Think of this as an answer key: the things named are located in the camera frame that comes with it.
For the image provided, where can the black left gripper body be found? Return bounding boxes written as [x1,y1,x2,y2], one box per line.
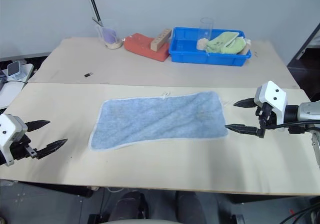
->
[9,133,38,162]

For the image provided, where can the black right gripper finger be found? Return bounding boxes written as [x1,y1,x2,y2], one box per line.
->
[232,97,256,108]
[224,124,261,136]

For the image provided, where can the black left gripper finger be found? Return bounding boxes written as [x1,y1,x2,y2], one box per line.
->
[34,138,69,160]
[24,120,52,133]

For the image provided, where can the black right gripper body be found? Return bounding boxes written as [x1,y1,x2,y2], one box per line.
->
[254,103,278,139]

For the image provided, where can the light blue terry towel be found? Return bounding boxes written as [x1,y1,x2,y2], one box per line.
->
[88,90,229,152]

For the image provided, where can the green cloth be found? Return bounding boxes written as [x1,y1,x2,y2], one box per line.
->
[205,31,247,56]

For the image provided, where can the beige crumpled rag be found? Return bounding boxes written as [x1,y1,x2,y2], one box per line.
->
[196,37,210,51]

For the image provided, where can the blue plastic bin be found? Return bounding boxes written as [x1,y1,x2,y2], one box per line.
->
[168,26,253,68]

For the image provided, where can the clear plastic cup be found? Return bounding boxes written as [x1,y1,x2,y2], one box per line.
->
[199,17,214,41]

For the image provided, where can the dark rounded shape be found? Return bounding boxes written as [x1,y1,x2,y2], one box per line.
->
[116,191,149,222]
[174,190,209,224]

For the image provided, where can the wooden block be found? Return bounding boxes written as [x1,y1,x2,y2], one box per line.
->
[150,28,173,52]

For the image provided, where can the clear measuring beaker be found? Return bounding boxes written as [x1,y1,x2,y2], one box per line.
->
[93,18,124,50]

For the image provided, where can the purple cloth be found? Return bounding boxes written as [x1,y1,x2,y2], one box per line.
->
[103,27,118,43]

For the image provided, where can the orange folded cloth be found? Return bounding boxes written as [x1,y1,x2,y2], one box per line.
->
[123,32,172,63]

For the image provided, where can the black ribbed rod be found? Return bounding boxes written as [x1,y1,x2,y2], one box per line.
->
[84,0,104,27]

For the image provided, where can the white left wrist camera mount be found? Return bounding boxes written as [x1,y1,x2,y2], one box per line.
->
[0,113,29,167]

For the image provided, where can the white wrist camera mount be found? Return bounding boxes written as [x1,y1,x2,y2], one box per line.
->
[253,80,289,125]
[0,113,29,167]

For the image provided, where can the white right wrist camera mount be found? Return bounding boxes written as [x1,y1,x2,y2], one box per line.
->
[253,80,289,125]

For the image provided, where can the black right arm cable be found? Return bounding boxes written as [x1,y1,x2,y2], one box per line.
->
[268,120,320,130]

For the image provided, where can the dark metal frame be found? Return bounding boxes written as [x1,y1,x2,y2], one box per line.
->
[286,21,320,68]

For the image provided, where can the black floor cables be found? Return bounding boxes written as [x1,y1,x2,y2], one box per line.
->
[281,203,320,224]

